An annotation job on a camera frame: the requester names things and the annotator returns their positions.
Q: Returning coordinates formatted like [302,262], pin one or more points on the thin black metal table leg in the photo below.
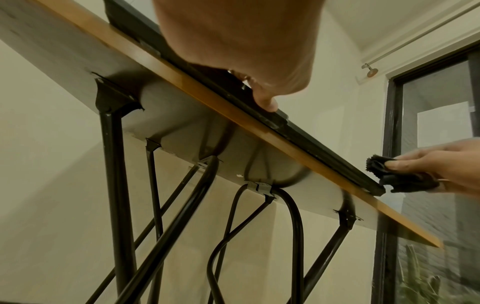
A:
[155,213]

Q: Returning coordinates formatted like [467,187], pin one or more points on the angled black metal table leg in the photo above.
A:
[330,246]

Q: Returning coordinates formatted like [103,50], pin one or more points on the black cleaning cloth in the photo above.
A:
[405,179]

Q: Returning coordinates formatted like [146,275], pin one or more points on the person's left hand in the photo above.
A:
[240,38]

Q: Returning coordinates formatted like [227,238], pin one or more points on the looped black metal table tube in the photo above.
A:
[296,237]

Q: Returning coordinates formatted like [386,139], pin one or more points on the thick black metal table leg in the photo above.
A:
[116,178]

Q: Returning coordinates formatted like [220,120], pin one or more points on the green plant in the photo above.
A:
[423,282]

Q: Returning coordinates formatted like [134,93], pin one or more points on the black window frame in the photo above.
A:
[390,148]

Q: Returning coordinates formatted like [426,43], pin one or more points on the black laptop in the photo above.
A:
[210,78]

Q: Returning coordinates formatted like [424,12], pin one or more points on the white curtain rod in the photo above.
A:
[420,37]

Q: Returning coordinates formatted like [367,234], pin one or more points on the person's right hand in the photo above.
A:
[452,166]

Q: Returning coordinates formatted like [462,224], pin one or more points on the thin diagonal black metal strut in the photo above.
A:
[150,231]

